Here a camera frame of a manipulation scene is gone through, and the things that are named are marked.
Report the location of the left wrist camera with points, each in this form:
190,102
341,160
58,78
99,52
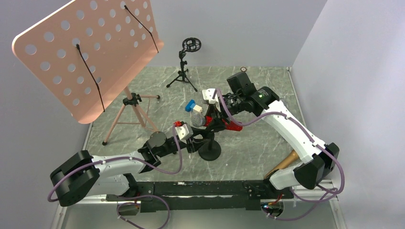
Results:
184,130

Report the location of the black tripod shock mount stand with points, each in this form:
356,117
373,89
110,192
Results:
188,45

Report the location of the pink perforated music stand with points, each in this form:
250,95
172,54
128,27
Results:
88,51

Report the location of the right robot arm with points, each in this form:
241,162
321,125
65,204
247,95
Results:
312,159

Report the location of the blue and white toy block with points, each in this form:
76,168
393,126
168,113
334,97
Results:
191,106

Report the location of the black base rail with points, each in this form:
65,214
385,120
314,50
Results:
195,195

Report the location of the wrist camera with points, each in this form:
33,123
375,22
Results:
184,130
209,96

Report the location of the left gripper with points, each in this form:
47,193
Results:
192,143

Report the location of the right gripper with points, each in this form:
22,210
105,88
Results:
218,109

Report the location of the red glitter microphone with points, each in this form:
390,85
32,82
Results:
199,120

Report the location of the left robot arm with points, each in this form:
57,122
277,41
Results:
84,175

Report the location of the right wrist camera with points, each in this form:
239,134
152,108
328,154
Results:
209,96

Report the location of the gold microphone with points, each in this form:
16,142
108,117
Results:
287,161

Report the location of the black round mic stand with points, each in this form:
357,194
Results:
211,149

